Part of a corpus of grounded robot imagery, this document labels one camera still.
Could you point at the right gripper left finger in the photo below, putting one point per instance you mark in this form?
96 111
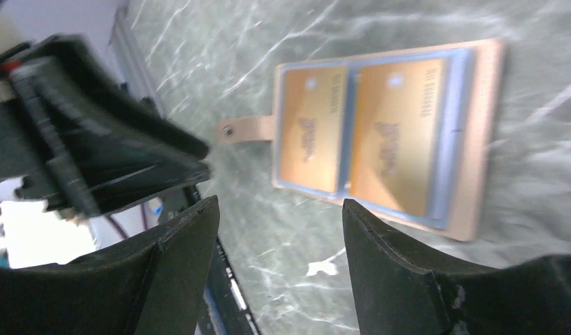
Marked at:
151 283

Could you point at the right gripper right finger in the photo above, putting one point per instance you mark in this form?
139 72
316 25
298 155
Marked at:
403 286

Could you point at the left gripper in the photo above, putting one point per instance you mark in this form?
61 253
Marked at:
106 150

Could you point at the beige card holder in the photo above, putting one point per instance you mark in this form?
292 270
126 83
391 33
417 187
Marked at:
465 123

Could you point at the gold card in sleeve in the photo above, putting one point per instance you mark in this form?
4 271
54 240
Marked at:
312 110
396 115

